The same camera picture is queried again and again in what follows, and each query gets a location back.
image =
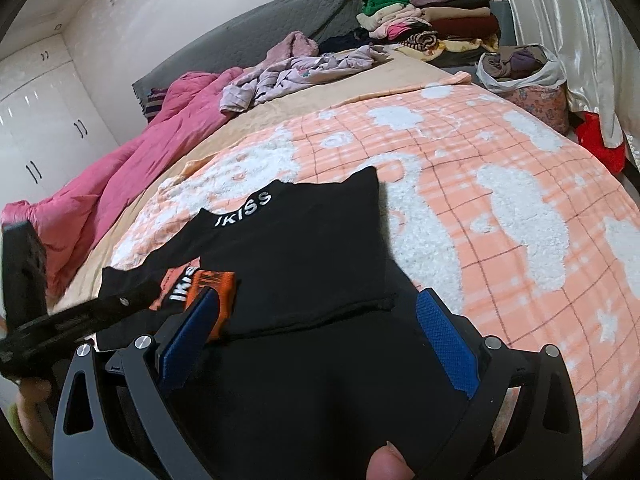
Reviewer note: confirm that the pink quilt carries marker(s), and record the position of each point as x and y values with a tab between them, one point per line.
125	160

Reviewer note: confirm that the dark navy cloth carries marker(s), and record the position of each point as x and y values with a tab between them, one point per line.
342	42

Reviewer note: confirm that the black shirt with orange print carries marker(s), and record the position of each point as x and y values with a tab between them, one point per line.
300	260

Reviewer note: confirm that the white glossy wardrobe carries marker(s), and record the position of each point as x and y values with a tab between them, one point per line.
45	120

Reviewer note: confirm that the white plastic bag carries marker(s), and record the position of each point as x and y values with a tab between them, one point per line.
550	72

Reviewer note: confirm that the person's left forearm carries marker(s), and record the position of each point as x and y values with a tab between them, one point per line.
27	435

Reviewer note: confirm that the white satin curtain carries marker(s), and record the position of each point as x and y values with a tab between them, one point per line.
565	15

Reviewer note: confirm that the red cloth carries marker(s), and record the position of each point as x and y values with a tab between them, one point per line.
597	142

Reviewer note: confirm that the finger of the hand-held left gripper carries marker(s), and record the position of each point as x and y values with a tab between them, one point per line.
100	310

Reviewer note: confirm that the orange white plaid fleece blanket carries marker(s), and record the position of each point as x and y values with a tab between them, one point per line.
500	160

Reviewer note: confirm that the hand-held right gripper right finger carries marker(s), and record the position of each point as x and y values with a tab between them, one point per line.
447	342

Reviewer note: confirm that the dark striped cloth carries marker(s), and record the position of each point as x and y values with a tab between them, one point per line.
156	102

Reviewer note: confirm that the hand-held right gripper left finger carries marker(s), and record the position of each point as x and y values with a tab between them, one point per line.
187	332

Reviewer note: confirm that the person's left hand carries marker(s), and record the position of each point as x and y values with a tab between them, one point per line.
32	392

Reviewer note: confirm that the lilac printed pajama clothes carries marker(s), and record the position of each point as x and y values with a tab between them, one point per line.
300	75

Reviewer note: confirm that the stack of folded clothes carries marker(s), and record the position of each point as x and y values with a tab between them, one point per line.
440	15

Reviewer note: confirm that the brown and purple bundled clothes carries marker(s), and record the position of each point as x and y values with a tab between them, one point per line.
515	60

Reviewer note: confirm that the mauve fleece garment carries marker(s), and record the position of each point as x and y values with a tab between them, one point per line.
295	47

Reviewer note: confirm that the floral fabric basket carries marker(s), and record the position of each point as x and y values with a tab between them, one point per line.
542	105

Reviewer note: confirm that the person's right hand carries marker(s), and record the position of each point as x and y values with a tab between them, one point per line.
392	462

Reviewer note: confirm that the grey padded block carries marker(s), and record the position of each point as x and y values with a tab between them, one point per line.
502	22

